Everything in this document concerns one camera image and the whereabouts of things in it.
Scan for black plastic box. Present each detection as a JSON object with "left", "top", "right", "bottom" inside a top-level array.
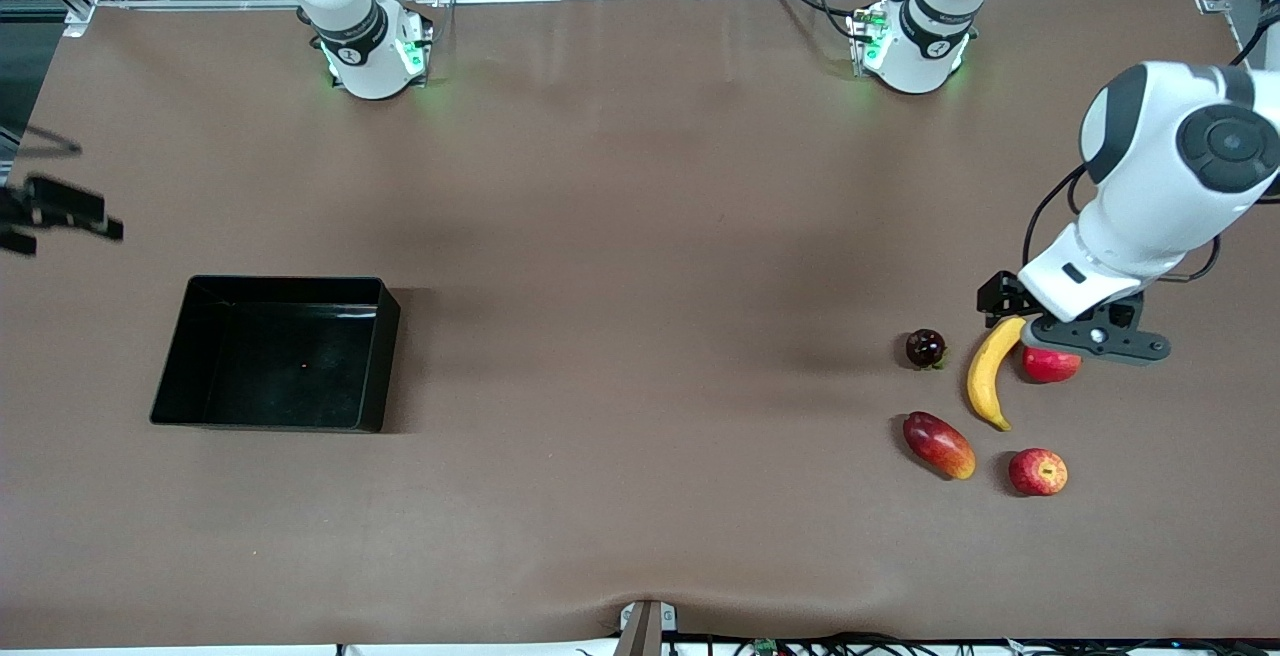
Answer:
[{"left": 150, "top": 275, "right": 402, "bottom": 434}]

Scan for metal table edge bracket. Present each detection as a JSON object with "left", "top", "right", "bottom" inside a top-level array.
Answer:
[{"left": 615, "top": 599, "right": 679, "bottom": 656}]

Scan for red yellow apple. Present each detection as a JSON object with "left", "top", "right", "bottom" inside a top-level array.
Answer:
[{"left": 1008, "top": 448, "right": 1070, "bottom": 498}]

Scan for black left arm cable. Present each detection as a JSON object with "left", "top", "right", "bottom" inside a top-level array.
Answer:
[{"left": 1020, "top": 0, "right": 1280, "bottom": 284}]

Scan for red yellow mango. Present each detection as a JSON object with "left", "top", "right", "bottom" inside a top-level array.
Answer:
[{"left": 902, "top": 411, "right": 978, "bottom": 482}]

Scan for dark purple mangosteen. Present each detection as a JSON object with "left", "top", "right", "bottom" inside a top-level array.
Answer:
[{"left": 906, "top": 328, "right": 948, "bottom": 371}]

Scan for yellow banana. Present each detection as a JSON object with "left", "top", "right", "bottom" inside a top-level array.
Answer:
[{"left": 966, "top": 316, "right": 1028, "bottom": 433}]

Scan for brown table mat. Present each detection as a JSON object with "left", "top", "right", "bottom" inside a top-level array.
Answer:
[{"left": 0, "top": 0, "right": 1280, "bottom": 649}]

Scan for round red fruit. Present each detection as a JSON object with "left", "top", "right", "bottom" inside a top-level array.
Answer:
[{"left": 1022, "top": 344, "right": 1083, "bottom": 384}]

